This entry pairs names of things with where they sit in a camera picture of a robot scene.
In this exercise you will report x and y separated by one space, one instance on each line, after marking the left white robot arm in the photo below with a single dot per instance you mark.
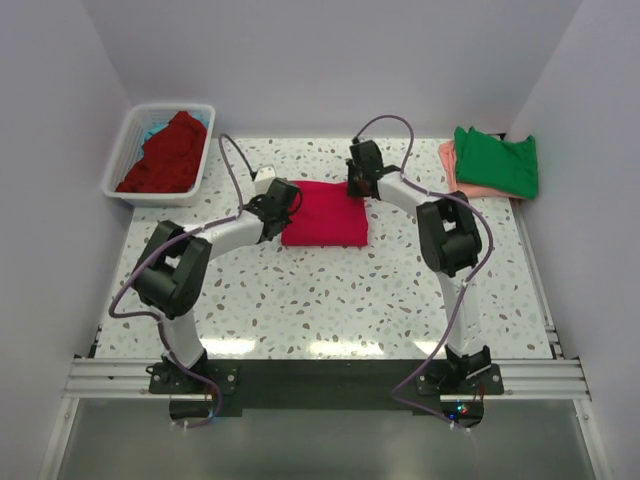
170 274

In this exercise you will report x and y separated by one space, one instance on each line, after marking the dark red t-shirt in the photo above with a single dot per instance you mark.
164 168

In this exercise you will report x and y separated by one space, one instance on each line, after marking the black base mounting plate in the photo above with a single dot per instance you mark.
228 388

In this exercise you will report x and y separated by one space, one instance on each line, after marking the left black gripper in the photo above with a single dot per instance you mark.
256 200

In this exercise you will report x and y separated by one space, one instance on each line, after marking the folded peach t-shirt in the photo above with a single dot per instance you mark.
448 158

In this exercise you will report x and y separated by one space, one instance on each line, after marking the white plastic laundry basket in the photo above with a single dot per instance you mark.
128 150

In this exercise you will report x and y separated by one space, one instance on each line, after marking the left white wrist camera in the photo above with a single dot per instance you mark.
263 178

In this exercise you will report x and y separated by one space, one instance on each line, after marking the folded green t-shirt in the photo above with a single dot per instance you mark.
510 167

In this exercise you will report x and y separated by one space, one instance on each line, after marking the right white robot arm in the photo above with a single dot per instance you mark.
450 245

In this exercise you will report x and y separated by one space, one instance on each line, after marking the pink red t-shirt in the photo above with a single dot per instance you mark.
328 217

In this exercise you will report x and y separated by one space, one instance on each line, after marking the light blue t-shirt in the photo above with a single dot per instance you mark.
181 129

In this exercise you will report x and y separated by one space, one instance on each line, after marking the aluminium rail frame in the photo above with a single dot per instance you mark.
378 306

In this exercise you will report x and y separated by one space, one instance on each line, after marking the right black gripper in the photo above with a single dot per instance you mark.
353 189

